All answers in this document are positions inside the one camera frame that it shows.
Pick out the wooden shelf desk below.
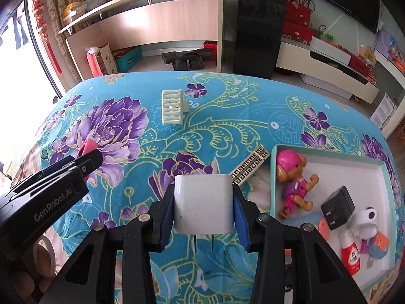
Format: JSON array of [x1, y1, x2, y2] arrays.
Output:
[[60, 0, 225, 80]]

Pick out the pink helmet puppy toy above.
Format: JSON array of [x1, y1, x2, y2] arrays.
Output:
[[276, 150, 319, 219]]

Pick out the white flat box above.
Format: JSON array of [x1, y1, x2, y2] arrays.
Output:
[[310, 36, 351, 65]]

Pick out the gold patterned lighter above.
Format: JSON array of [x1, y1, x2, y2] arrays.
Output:
[[230, 145, 270, 185]]

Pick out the black bag on floor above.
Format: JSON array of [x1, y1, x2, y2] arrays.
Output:
[[161, 48, 211, 71]]

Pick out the red gift bag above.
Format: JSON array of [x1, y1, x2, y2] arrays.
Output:
[[87, 44, 118, 78]]

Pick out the red handbag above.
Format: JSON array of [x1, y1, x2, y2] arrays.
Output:
[[284, 0, 312, 27]]

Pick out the person's left hand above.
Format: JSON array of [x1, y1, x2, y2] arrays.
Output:
[[10, 226, 69, 303]]

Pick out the white foam tray box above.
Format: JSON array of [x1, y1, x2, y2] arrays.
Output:
[[270, 144, 397, 291]]

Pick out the black mini fridge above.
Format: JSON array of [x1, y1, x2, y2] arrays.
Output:
[[233, 0, 286, 79]]

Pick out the black charger plug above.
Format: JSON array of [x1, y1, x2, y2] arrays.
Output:
[[320, 186, 355, 231]]

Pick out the red gift box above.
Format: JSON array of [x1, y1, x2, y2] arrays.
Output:
[[282, 20, 314, 45]]

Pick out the floral blue tablecloth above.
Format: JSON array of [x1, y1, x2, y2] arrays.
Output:
[[18, 71, 400, 304]]

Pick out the teal storage crate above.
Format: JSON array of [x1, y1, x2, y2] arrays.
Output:
[[113, 46, 143, 73]]

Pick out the white charger plug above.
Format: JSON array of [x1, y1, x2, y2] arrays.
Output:
[[174, 174, 234, 251]]

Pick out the cream tv cabinet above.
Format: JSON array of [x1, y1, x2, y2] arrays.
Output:
[[277, 37, 379, 104]]

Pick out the cream hair claw clip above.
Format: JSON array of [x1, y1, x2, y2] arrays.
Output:
[[161, 89, 189, 125]]

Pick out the red white glue bottle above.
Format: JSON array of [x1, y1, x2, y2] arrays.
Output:
[[339, 229, 360, 276]]

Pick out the red hanging ornament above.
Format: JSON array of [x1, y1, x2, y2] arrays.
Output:
[[30, 0, 63, 77]]

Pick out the orange blue toy block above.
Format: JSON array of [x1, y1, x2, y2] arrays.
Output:
[[283, 212, 330, 240]]

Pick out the small orange blue toy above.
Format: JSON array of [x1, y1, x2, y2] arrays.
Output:
[[369, 231, 390, 259]]

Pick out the white side desk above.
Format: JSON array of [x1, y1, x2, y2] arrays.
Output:
[[374, 49, 404, 139]]

